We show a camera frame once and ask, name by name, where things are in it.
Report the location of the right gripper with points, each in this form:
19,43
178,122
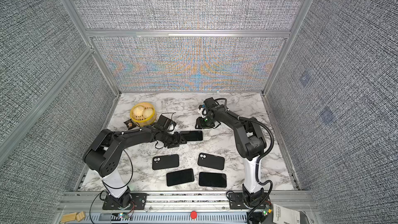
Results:
199,121

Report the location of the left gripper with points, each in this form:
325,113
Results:
177,141

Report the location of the dark blue smartphone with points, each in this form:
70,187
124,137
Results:
192,135

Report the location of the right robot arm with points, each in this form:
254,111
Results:
253,141

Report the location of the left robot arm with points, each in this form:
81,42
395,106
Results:
104,154

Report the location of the black phone case left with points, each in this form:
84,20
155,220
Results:
165,162

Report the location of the black phone case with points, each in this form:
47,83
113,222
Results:
211,161
165,162

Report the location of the black phone case right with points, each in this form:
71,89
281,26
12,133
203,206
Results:
211,161

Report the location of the black smartphone left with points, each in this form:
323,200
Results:
179,177

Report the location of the black smartphone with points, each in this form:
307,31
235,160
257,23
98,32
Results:
179,177
207,179

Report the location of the right steamed bun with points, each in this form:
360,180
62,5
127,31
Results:
148,112

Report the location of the steamed bun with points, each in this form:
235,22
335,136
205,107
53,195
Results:
138,111
148,112

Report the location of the yellow bamboo steamer basket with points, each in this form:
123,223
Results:
141,121

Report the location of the black smartphone right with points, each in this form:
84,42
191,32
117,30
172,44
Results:
207,179

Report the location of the left steamed bun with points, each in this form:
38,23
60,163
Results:
138,111

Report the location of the red emergency button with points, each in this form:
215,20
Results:
193,215

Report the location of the white paper label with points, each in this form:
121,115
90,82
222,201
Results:
283,215

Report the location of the wooden blocks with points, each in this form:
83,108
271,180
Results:
71,217

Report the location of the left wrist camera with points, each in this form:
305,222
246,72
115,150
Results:
165,124

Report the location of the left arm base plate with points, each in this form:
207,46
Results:
125,202

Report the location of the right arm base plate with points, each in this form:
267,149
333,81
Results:
237,200

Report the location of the aluminium front rail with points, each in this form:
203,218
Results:
162,207

